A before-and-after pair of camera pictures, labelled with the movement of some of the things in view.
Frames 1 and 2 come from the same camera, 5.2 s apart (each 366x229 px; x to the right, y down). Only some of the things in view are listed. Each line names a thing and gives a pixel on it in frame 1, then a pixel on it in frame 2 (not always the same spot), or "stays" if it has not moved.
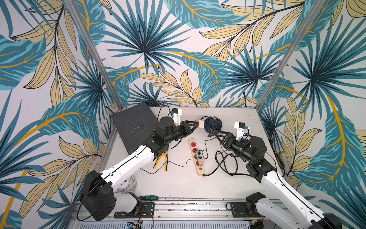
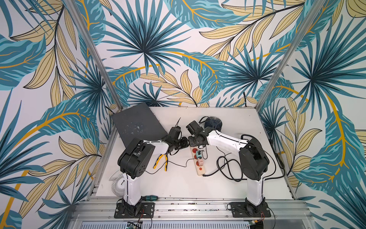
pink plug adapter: x=200 y=161 stays
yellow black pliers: x=159 y=159 stays
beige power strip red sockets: x=199 y=169 stays
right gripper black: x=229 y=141 -> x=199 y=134
